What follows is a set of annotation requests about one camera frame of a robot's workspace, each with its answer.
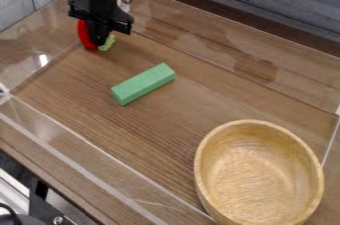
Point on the black metal table bracket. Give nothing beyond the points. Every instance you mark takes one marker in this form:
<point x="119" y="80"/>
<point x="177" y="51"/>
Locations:
<point x="40" y="209"/>

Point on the red plush strawberry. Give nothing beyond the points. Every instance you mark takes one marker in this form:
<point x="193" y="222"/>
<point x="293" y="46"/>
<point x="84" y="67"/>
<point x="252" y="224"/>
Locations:
<point x="107" y="44"/>

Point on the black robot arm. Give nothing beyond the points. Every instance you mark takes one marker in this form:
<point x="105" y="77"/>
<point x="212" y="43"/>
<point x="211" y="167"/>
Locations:
<point x="99" y="18"/>

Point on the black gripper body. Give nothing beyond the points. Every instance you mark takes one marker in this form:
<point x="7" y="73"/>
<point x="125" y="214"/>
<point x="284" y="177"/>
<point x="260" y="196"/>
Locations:
<point x="104" y="12"/>

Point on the wooden bowl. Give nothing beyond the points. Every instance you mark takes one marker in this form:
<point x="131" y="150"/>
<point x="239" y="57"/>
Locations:
<point x="257" y="175"/>

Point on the green rectangular block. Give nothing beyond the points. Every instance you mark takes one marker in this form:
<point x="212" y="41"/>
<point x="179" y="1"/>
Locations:
<point x="143" y="83"/>

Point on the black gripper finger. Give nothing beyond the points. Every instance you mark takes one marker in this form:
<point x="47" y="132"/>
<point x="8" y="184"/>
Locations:
<point x="93" y="32"/>
<point x="104" y="33"/>

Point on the clear acrylic enclosure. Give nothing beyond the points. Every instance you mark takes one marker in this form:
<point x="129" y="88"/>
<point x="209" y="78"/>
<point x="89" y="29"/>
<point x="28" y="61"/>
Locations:
<point x="104" y="120"/>

